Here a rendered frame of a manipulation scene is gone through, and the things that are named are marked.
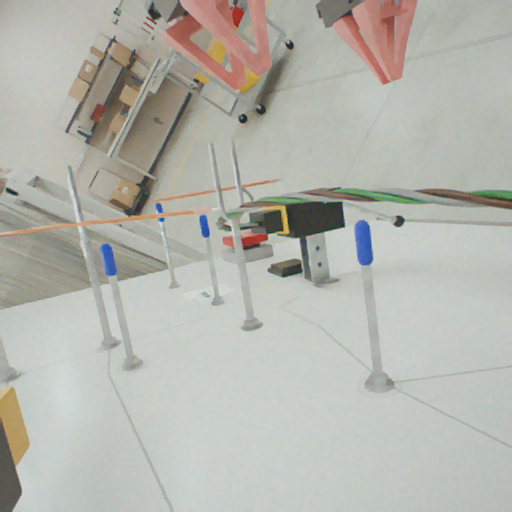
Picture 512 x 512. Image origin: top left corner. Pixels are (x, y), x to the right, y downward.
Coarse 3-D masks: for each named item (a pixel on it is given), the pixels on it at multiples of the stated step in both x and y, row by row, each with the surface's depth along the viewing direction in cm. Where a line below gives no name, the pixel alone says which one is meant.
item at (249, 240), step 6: (246, 234) 60; (252, 234) 59; (258, 234) 59; (264, 234) 59; (222, 240) 61; (228, 240) 59; (246, 240) 58; (252, 240) 58; (258, 240) 59; (264, 240) 59; (234, 246) 58; (246, 246) 59; (252, 246) 60; (258, 246) 60
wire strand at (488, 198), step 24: (288, 192) 25; (312, 192) 23; (336, 192) 22; (360, 192) 20; (384, 192) 19; (408, 192) 18; (432, 192) 17; (456, 192) 16; (480, 192) 16; (504, 192) 15
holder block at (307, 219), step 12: (300, 192) 43; (288, 204) 40; (300, 204) 40; (312, 204) 40; (324, 204) 41; (336, 204) 41; (300, 216) 40; (312, 216) 41; (324, 216) 41; (336, 216) 42; (300, 228) 40; (312, 228) 41; (324, 228) 41; (336, 228) 42
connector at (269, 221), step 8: (288, 208) 40; (256, 216) 40; (264, 216) 39; (272, 216) 39; (280, 216) 40; (288, 216) 40; (264, 224) 39; (272, 224) 39; (280, 224) 40; (288, 224) 40; (256, 232) 41; (264, 232) 40; (272, 232) 39
